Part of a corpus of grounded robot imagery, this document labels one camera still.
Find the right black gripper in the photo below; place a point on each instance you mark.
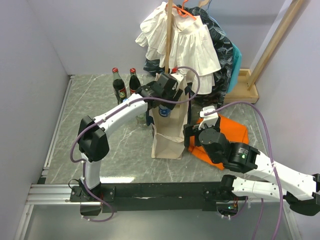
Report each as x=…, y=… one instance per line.
x=190, y=129

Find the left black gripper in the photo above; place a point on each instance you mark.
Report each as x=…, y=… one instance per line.
x=175, y=94

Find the coca-cola glass bottle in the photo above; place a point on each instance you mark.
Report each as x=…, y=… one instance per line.
x=118, y=83
x=134, y=82

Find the clear chang bottle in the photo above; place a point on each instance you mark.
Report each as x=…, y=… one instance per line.
x=141, y=120

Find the dark green glass bottle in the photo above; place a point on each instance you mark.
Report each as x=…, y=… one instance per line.
x=122, y=95

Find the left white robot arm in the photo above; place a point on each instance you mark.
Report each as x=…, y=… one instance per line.
x=93, y=144

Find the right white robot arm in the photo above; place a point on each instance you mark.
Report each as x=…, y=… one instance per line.
x=275, y=181

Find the beige canvas tote bag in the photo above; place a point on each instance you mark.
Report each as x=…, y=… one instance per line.
x=167, y=132

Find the folded orange cloth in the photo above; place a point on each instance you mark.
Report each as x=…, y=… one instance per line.
x=233, y=131

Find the white pleated garment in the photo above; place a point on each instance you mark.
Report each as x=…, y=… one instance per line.
x=191, y=46

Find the wooden clothes rack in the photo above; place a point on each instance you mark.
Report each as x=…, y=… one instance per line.
x=245, y=89

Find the dark shark print garment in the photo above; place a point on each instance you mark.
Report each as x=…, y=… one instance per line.
x=224, y=50

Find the orange clothes hanger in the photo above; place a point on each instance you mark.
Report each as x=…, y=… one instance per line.
x=182, y=12

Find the teal blue garment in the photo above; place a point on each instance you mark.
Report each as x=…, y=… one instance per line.
x=237, y=62

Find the wooden clothes hanger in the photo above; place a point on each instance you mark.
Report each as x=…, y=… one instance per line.
x=203, y=3

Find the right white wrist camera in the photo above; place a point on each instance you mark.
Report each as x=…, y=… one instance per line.
x=209, y=117

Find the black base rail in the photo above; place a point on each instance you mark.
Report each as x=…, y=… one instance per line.
x=154, y=196

